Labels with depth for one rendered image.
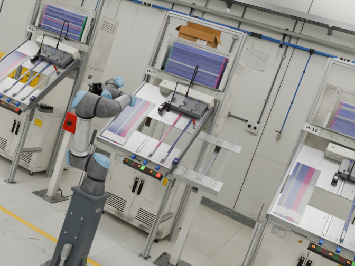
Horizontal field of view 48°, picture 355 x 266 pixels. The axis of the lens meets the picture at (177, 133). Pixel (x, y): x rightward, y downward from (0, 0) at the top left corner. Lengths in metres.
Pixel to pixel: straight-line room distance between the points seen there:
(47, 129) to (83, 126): 1.72
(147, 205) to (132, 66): 2.46
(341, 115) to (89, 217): 1.92
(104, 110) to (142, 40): 3.28
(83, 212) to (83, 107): 0.66
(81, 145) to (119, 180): 1.20
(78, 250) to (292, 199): 1.45
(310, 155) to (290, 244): 0.67
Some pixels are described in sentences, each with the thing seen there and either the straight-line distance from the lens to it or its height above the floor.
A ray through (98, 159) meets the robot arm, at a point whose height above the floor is 0.77.
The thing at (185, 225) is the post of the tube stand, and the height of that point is 0.35.
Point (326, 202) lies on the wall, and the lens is 4.76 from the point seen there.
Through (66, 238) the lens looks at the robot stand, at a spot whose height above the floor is 0.23.
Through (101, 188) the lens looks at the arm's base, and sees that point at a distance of 2.51.
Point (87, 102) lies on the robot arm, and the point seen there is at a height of 1.10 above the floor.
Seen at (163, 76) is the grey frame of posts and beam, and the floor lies 1.34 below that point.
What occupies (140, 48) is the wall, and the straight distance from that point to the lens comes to 5.42.
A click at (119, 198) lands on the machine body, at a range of 3.59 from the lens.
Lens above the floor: 1.40
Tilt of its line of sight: 8 degrees down
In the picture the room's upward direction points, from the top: 19 degrees clockwise
